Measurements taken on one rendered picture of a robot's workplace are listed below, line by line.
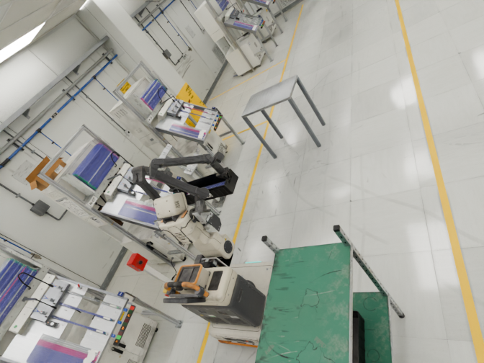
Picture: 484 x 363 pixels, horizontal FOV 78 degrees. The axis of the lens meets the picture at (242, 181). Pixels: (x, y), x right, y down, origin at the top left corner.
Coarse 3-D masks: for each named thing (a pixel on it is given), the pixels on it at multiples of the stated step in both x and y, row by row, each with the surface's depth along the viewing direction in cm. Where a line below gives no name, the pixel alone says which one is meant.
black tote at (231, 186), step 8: (208, 176) 248; (216, 176) 246; (232, 176) 233; (192, 184) 263; (200, 184) 260; (208, 184) 257; (224, 184) 223; (232, 184) 231; (184, 192) 266; (216, 192) 234; (224, 192) 231; (232, 192) 229; (192, 200) 252
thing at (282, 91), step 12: (276, 84) 369; (288, 84) 348; (300, 84) 357; (252, 96) 390; (264, 96) 367; (276, 96) 347; (288, 96) 329; (252, 108) 365; (264, 108) 349; (312, 108) 378; (276, 132) 428; (312, 132) 356; (264, 144) 395; (276, 156) 410
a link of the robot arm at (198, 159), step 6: (186, 156) 210; (192, 156) 211; (198, 156) 213; (204, 156) 214; (156, 162) 196; (162, 162) 198; (168, 162) 202; (174, 162) 205; (180, 162) 206; (186, 162) 208; (192, 162) 211; (198, 162) 213; (204, 162) 219
